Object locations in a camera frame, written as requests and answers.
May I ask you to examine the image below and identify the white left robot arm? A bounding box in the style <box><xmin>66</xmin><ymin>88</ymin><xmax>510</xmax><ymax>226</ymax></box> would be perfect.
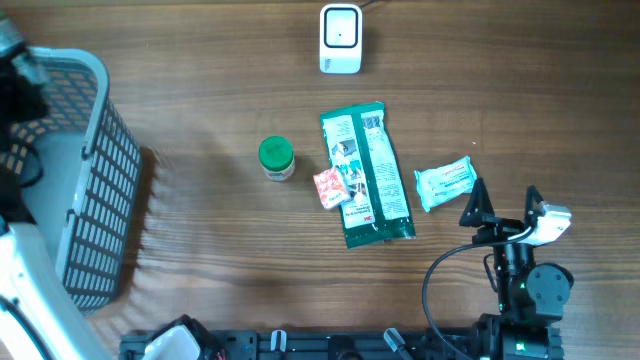
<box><xmin>1</xmin><ymin>48</ymin><xmax>142</xmax><ymax>359</ymax></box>

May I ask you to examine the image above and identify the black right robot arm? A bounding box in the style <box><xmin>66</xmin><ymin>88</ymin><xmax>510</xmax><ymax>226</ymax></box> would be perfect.
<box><xmin>459</xmin><ymin>178</ymin><xmax>574</xmax><ymax>360</ymax></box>

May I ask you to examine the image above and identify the green lid jar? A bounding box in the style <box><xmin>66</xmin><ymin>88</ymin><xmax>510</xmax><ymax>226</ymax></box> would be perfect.
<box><xmin>258</xmin><ymin>136</ymin><xmax>295</xmax><ymax>182</ymax></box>

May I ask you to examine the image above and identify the teal wet wipes packet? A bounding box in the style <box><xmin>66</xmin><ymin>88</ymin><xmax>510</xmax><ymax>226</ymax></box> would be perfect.
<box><xmin>414</xmin><ymin>156</ymin><xmax>478</xmax><ymax>212</ymax></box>

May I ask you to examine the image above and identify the white barcode scanner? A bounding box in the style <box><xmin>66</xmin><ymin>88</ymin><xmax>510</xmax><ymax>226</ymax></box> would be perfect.
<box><xmin>319</xmin><ymin>3</ymin><xmax>363</xmax><ymax>75</ymax></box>

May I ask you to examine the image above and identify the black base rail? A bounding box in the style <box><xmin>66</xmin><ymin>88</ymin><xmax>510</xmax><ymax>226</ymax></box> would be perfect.
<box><xmin>118</xmin><ymin>327</ymin><xmax>481</xmax><ymax>360</ymax></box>

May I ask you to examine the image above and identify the green 3M gloves packet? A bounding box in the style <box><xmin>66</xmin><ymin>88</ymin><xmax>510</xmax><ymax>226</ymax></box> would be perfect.
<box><xmin>320</xmin><ymin>102</ymin><xmax>416</xmax><ymax>249</ymax></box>

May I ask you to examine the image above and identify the red snack packet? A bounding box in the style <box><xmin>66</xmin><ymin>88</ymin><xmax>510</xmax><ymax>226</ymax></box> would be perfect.
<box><xmin>313</xmin><ymin>167</ymin><xmax>351</xmax><ymax>210</ymax></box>

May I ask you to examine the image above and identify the grey plastic mesh basket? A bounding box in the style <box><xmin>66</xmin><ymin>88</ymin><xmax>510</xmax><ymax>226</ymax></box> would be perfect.
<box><xmin>1</xmin><ymin>47</ymin><xmax>142</xmax><ymax>315</ymax></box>

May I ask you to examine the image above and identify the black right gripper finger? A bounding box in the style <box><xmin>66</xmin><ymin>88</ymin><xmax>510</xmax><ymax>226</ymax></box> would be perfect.
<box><xmin>524</xmin><ymin>185</ymin><xmax>544</xmax><ymax>225</ymax></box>
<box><xmin>459</xmin><ymin>178</ymin><xmax>496</xmax><ymax>228</ymax></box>

